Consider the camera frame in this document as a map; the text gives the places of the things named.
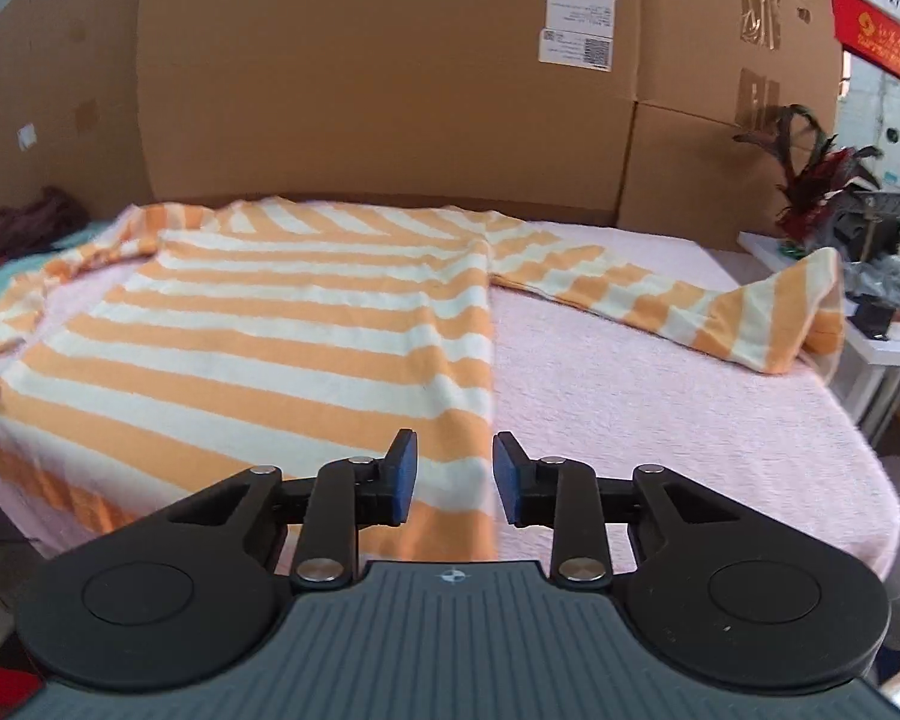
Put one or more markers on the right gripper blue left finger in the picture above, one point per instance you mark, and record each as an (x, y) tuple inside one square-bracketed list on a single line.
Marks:
[(344, 498)]

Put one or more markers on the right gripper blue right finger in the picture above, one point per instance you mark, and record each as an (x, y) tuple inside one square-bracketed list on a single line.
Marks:
[(562, 495)]

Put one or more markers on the orange white striped sweater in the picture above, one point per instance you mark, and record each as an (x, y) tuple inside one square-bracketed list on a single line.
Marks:
[(193, 343)]

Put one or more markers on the pink towel mat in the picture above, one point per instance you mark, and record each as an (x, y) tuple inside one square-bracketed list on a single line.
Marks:
[(567, 382)]

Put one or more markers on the teal folded cloth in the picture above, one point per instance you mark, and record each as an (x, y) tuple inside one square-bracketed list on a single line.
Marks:
[(10, 269)]

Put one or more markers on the dark brown garment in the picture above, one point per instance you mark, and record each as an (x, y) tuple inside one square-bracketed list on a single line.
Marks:
[(34, 228)]

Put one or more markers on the small white label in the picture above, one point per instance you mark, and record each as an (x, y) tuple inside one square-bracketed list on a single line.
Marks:
[(26, 137)]

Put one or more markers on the left cardboard box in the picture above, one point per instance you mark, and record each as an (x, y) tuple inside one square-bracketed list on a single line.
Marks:
[(69, 68)]

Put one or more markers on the right lower cardboard box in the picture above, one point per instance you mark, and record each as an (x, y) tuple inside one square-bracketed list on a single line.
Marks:
[(687, 178)]

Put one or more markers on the white side table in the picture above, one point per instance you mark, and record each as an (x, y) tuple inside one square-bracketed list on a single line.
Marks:
[(872, 394)]

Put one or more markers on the red leafed potted plant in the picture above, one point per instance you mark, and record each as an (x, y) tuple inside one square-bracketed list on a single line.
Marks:
[(827, 170)]

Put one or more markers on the large centre cardboard box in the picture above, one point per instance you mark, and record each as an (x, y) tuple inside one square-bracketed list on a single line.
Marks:
[(420, 102)]

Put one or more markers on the white shipping label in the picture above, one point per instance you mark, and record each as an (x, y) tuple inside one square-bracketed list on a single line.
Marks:
[(578, 33)]

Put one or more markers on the right upper cardboard box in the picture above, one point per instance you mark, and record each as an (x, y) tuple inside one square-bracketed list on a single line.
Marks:
[(732, 61)]

